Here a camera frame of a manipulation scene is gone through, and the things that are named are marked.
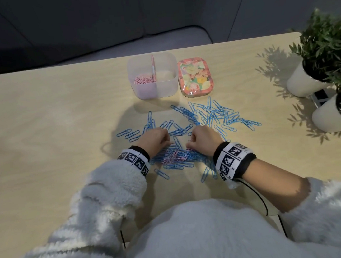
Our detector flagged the left marker-printed wristband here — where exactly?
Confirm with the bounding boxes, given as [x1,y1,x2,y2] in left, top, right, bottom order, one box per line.
[117,145,152,180]

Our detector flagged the right marker-printed wristband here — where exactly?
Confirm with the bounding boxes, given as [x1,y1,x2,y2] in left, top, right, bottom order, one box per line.
[211,139,258,182]

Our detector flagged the grey bench seat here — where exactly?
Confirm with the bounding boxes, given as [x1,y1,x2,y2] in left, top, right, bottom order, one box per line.
[52,24,214,66]

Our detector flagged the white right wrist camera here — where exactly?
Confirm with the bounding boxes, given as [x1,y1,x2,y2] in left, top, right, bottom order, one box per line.
[218,169,243,191]

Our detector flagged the person's left forearm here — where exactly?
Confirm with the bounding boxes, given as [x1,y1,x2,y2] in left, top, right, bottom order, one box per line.
[0,157,153,258]

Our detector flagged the pink floral container lid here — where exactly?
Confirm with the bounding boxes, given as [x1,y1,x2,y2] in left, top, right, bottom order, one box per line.
[176,55,216,98]

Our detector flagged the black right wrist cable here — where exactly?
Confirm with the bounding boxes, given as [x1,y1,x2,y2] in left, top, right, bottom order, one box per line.
[238,175,288,240]

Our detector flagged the clear divided plastic container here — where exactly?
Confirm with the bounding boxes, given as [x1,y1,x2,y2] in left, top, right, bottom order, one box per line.
[126,51,179,101]

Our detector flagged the marker-printed wristband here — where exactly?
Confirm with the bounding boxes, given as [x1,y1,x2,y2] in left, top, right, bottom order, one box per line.
[211,139,258,182]
[117,145,152,180]

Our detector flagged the person's right hand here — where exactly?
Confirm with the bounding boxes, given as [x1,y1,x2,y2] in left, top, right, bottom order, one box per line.
[185,124,225,159]

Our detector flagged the green plant in white pot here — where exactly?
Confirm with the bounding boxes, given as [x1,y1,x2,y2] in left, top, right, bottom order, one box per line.
[282,6,341,99]
[308,65,341,134]

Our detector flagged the heap of pink paper clips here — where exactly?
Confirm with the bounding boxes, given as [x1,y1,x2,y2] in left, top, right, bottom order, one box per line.
[135,74,156,85]

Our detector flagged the person's right forearm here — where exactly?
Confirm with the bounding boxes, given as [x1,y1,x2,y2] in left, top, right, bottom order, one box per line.
[241,153,341,258]

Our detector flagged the pile of blue pink paperclips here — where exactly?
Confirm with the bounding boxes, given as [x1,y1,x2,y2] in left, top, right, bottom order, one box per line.
[114,93,266,188]

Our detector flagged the person's white fleece torso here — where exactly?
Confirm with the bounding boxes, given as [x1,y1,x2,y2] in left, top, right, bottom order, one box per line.
[120,191,341,258]

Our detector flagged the person's left hand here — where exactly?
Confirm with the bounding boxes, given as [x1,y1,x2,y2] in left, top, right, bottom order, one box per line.
[136,126,173,160]

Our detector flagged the small black marker card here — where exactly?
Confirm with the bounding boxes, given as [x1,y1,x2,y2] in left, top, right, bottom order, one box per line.
[309,89,330,108]

